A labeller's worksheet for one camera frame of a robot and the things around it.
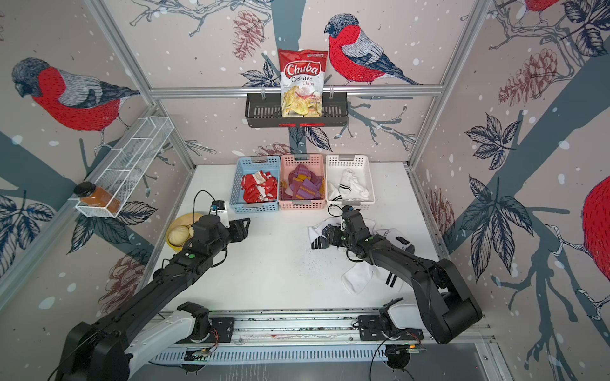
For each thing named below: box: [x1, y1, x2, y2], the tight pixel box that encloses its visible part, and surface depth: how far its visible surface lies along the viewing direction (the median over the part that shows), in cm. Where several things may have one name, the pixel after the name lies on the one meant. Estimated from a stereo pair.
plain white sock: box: [341, 261, 405, 294], surface depth 85 cm
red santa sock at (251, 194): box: [240, 173, 261, 204], surface depth 109 cm
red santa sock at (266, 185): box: [252, 169, 278, 201], surface depth 109 cm
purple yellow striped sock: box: [287, 163, 324, 201], surface depth 110 cm
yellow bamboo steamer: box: [165, 212, 204, 251], surface depth 91 cm
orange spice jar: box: [73, 180, 121, 214], surface depth 63 cm
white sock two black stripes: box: [338, 168, 356, 193], surface depth 113 cm
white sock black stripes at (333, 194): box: [327, 182, 344, 202], surface depth 108 cm
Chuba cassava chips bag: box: [277, 48, 329, 118], surface depth 87 cm
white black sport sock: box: [308, 217, 339, 250], surface depth 95 cm
